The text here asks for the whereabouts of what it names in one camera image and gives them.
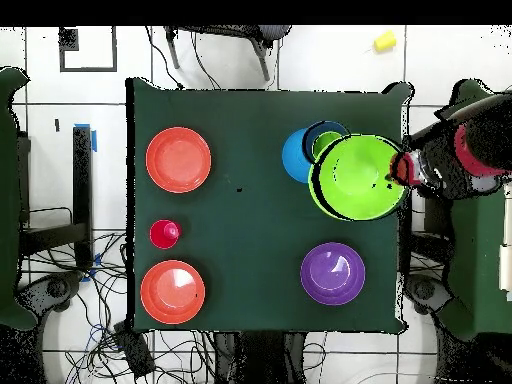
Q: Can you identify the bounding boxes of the purple plastic bowl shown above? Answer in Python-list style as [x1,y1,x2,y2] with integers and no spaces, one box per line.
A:
[299,241,367,307]

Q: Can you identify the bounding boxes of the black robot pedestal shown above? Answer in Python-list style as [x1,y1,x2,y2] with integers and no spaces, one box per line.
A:
[213,331,309,384]

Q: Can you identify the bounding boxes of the blue tape strip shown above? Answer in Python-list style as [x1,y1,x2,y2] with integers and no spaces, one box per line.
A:
[74,122,99,154]

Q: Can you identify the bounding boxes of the black power strip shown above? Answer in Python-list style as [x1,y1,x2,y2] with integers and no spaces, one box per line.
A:
[112,320,156,380]

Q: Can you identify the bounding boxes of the dark green tablecloth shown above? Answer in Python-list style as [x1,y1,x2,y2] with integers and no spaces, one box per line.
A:
[126,76,414,334]

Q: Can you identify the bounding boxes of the light green plastic bowl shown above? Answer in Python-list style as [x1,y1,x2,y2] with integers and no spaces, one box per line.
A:
[307,133,408,222]

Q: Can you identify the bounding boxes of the grey metal-legged chair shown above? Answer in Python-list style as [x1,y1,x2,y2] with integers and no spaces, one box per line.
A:
[164,25,293,82]

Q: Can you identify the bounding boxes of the dark blue plastic bowl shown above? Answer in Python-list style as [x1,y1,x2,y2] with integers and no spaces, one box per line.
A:
[302,120,351,164]

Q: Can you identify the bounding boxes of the orange plastic bowl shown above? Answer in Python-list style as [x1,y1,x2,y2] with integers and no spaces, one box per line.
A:
[145,126,212,194]
[140,259,207,326]

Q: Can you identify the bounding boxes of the yellow smooth plastic cup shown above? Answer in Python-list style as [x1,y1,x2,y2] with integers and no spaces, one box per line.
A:
[372,30,398,54]

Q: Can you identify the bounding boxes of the black square frame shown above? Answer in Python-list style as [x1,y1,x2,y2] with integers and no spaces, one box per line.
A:
[58,26,119,74]

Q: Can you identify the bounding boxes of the black metal stand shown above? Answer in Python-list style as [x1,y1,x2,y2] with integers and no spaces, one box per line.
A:
[400,191,455,265]
[16,125,96,273]

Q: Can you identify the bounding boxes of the black chair base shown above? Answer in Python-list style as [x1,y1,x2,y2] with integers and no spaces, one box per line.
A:
[403,272,455,317]
[15,270,86,321]

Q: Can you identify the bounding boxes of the white panel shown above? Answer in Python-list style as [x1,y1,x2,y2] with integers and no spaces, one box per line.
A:
[498,191,512,302]

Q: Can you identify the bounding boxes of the green stepped plastic cup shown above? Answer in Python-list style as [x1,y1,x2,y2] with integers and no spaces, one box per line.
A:
[311,130,343,158]

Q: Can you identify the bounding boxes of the red plastic cup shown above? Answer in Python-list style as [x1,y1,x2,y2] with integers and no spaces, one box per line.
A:
[148,218,182,250]

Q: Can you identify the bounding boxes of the tangled black floor cables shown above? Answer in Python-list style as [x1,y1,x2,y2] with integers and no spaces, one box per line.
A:
[19,229,219,384]

